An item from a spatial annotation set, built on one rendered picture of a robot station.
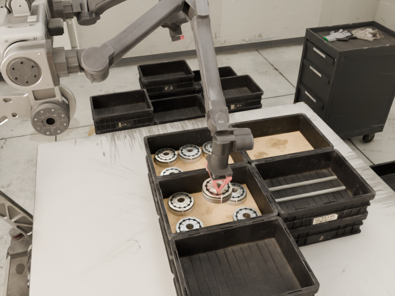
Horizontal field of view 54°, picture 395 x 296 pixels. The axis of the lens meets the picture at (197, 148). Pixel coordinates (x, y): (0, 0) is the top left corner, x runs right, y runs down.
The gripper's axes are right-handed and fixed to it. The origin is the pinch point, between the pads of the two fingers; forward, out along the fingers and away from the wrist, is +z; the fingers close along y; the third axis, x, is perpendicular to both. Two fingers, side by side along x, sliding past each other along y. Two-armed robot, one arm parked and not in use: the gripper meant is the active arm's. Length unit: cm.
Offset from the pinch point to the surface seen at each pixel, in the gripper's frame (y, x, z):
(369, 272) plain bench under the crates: -23, -56, 32
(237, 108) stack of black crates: 132, -56, 55
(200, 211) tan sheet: 9.7, 2.1, 22.5
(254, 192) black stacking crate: 11.2, -20.4, 17.5
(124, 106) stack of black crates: 153, 22, 59
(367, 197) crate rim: -6, -58, 9
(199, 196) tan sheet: 17.7, 0.5, 22.5
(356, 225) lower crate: -6, -59, 26
